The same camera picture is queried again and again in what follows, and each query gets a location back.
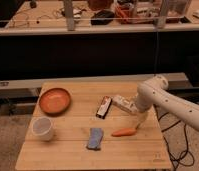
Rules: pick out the orange tool on bench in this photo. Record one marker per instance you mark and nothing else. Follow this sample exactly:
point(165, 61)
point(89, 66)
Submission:
point(123, 14)

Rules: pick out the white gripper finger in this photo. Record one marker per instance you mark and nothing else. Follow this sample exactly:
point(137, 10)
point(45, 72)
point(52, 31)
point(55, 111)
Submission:
point(141, 118)

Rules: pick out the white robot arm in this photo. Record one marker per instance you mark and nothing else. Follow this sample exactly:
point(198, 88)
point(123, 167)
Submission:
point(154, 91)

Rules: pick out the grey metal post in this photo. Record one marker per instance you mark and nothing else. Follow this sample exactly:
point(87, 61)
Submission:
point(68, 8)
point(161, 19)

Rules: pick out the white paper cup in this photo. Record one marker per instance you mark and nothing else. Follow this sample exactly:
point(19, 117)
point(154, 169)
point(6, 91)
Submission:
point(42, 128)

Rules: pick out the white plastic bottle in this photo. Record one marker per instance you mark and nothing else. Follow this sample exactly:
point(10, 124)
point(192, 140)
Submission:
point(125, 104)

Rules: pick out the black object on bench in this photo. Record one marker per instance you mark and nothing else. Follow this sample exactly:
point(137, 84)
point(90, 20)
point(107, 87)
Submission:
point(102, 17)

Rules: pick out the dark chocolate bar box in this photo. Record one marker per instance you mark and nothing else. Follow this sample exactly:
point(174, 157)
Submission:
point(104, 107)

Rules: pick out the grey metal post left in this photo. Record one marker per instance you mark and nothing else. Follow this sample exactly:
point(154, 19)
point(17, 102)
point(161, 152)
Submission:
point(68, 8)

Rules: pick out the blue folded cloth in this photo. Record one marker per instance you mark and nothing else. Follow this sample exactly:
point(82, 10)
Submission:
point(95, 138)

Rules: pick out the orange ceramic bowl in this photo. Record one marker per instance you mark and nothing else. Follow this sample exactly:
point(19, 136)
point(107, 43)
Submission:
point(54, 101)

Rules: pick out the orange toy carrot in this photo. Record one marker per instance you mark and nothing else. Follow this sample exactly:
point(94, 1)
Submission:
point(124, 132)

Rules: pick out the grey metal post right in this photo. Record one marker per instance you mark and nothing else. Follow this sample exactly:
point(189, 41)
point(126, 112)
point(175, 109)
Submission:
point(161, 19)

